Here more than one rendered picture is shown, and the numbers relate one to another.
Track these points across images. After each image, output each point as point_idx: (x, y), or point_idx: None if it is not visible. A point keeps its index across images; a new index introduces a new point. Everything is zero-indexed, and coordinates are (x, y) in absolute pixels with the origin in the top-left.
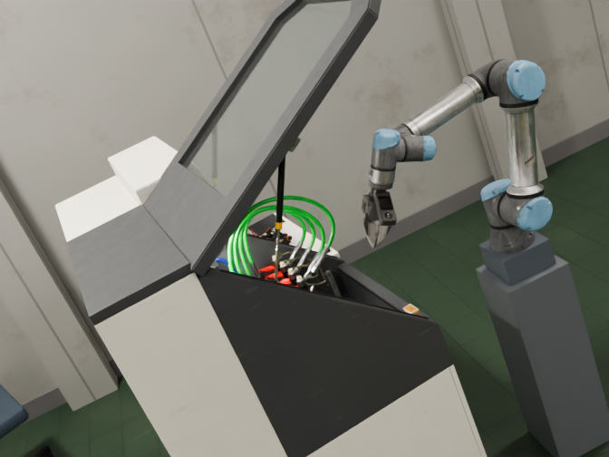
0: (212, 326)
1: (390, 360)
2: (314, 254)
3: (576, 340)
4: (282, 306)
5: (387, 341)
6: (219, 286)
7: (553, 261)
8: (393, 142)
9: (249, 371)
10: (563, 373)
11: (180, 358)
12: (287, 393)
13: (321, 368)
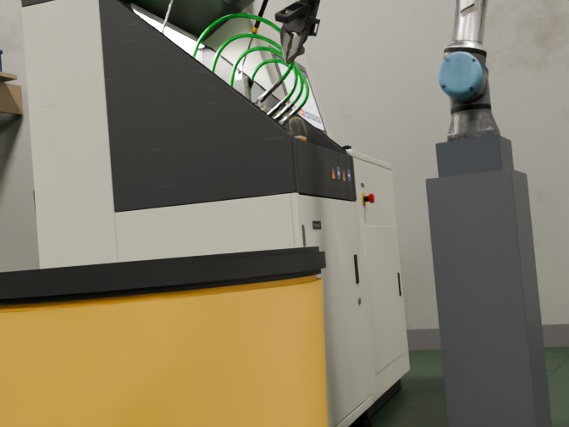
0: (94, 43)
1: (230, 152)
2: (321, 135)
3: (504, 284)
4: (151, 49)
5: (233, 129)
6: (110, 11)
7: (498, 166)
8: None
9: (108, 98)
10: (477, 322)
11: (64, 60)
12: (131, 136)
13: (166, 126)
